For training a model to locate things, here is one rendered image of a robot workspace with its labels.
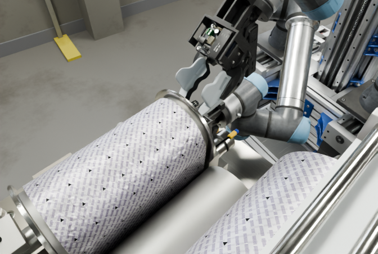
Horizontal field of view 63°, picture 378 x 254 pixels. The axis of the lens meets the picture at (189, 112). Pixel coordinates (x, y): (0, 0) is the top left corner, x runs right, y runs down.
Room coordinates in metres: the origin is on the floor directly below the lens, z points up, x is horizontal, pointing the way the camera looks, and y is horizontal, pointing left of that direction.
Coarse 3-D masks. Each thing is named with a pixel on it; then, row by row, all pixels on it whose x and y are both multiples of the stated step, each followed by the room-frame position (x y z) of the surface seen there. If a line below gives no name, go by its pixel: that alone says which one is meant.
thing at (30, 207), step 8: (200, 128) 0.31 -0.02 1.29; (24, 192) 0.19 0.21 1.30; (24, 200) 0.18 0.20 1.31; (32, 208) 0.16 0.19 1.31; (32, 216) 0.16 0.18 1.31; (40, 216) 0.16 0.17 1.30; (40, 224) 0.15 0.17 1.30; (48, 232) 0.14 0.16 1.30; (48, 240) 0.13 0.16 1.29; (56, 240) 0.14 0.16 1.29; (56, 248) 0.13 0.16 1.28; (64, 248) 0.13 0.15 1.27
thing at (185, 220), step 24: (216, 168) 0.27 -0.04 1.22; (192, 192) 0.23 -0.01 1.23; (216, 192) 0.22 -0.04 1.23; (240, 192) 0.23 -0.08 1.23; (168, 216) 0.19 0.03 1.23; (192, 216) 0.19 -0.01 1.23; (216, 216) 0.19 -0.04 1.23; (144, 240) 0.16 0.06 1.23; (168, 240) 0.15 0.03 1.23; (192, 240) 0.16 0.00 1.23
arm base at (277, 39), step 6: (276, 24) 1.22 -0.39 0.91; (276, 30) 1.20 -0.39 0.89; (282, 30) 1.18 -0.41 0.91; (270, 36) 1.23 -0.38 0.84; (276, 36) 1.19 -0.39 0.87; (282, 36) 1.17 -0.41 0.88; (270, 42) 1.20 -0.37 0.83; (276, 42) 1.17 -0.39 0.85; (282, 42) 1.16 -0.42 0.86; (276, 48) 1.17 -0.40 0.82; (282, 48) 1.15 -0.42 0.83
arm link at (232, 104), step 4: (232, 96) 0.52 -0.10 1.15; (224, 100) 0.51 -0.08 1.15; (228, 100) 0.51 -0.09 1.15; (232, 100) 0.51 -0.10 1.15; (236, 100) 0.51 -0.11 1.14; (228, 104) 0.50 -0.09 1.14; (232, 104) 0.50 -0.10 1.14; (236, 104) 0.50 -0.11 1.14; (240, 104) 0.51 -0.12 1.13; (228, 108) 0.49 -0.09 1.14; (232, 108) 0.49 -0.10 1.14; (236, 108) 0.49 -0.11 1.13; (240, 108) 0.50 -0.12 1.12; (228, 112) 0.48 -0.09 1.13; (232, 112) 0.48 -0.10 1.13; (236, 112) 0.49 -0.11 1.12; (240, 112) 0.50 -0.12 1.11; (232, 116) 0.48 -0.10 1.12; (236, 116) 0.49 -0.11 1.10; (240, 116) 0.49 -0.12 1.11; (232, 120) 0.48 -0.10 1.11
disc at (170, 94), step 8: (160, 96) 0.37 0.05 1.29; (168, 96) 0.36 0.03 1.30; (176, 96) 0.34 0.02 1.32; (184, 104) 0.33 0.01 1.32; (192, 112) 0.32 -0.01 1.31; (200, 120) 0.31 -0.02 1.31; (208, 128) 0.30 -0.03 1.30; (208, 136) 0.29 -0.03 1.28; (208, 144) 0.29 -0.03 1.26; (208, 152) 0.29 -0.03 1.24; (208, 160) 0.29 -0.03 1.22
